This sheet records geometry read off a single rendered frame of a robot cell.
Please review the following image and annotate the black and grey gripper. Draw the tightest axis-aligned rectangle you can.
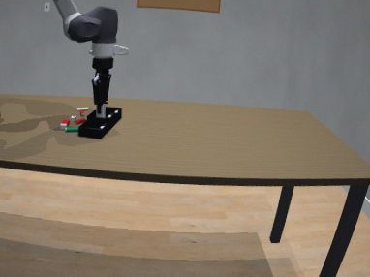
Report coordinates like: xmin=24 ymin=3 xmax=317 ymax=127
xmin=92 ymin=57 xmax=113 ymax=118

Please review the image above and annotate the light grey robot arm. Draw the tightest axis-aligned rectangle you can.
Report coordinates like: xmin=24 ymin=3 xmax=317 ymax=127
xmin=53 ymin=0 xmax=129 ymax=58

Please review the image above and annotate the red and white eraser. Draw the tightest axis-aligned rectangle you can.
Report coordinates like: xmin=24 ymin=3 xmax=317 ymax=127
xmin=60 ymin=120 xmax=70 ymax=129

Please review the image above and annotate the black rack of three bins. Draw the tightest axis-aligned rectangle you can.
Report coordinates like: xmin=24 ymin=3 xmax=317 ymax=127
xmin=78 ymin=107 xmax=122 ymax=139

